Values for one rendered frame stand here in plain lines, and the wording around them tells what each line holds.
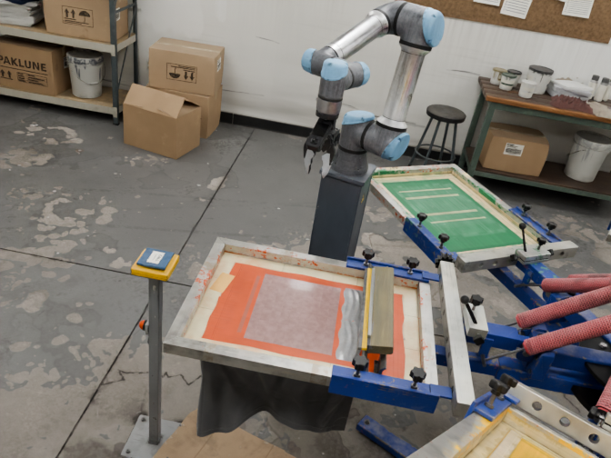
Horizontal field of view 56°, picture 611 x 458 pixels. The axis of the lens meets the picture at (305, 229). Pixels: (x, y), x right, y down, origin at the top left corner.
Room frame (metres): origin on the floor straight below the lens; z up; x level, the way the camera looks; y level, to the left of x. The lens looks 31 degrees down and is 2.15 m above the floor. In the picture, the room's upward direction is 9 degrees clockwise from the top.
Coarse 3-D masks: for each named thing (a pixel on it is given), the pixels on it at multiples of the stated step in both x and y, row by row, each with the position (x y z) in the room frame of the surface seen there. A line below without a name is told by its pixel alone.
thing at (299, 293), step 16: (240, 272) 1.62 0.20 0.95; (256, 272) 1.64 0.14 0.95; (272, 272) 1.65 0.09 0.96; (240, 288) 1.53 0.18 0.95; (272, 288) 1.56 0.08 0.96; (288, 288) 1.57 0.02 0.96; (304, 288) 1.59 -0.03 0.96; (320, 288) 1.60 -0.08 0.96; (336, 288) 1.62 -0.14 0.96; (352, 288) 1.63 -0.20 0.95; (272, 304) 1.47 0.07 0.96; (288, 304) 1.49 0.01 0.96; (304, 304) 1.50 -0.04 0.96; (320, 304) 1.51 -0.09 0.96; (336, 304) 1.53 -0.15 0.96; (400, 304) 1.59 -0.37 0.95; (400, 320) 1.50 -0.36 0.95
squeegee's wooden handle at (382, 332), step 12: (384, 276) 1.59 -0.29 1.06; (384, 288) 1.52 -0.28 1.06; (384, 300) 1.46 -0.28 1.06; (384, 312) 1.40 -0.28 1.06; (372, 324) 1.34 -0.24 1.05; (384, 324) 1.34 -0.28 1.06; (372, 336) 1.28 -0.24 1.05; (384, 336) 1.29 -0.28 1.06; (372, 348) 1.25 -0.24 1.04; (384, 348) 1.24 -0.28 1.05
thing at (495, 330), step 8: (464, 320) 1.45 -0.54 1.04; (464, 328) 1.41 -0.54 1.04; (488, 328) 1.42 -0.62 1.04; (496, 328) 1.43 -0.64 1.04; (504, 328) 1.44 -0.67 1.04; (512, 328) 1.44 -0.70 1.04; (488, 336) 1.40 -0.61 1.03; (496, 336) 1.40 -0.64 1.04; (504, 336) 1.40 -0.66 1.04; (512, 336) 1.40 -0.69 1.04; (496, 344) 1.40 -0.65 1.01; (504, 344) 1.40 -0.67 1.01; (512, 344) 1.39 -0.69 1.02
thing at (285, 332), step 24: (216, 312) 1.39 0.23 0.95; (240, 312) 1.41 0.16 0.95; (264, 312) 1.43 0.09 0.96; (288, 312) 1.45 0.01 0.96; (216, 336) 1.28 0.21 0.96; (240, 336) 1.30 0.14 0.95; (264, 336) 1.32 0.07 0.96; (288, 336) 1.33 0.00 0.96; (312, 336) 1.35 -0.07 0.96; (336, 336) 1.37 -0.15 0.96; (336, 360) 1.27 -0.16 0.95
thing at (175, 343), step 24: (216, 240) 1.74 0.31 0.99; (216, 264) 1.62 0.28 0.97; (312, 264) 1.71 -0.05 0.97; (336, 264) 1.71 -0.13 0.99; (192, 288) 1.45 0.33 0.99; (192, 312) 1.34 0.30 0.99; (168, 336) 1.21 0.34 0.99; (432, 336) 1.40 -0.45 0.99; (216, 360) 1.18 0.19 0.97; (240, 360) 1.17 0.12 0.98; (264, 360) 1.18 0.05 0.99; (288, 360) 1.20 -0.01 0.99; (432, 360) 1.30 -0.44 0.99
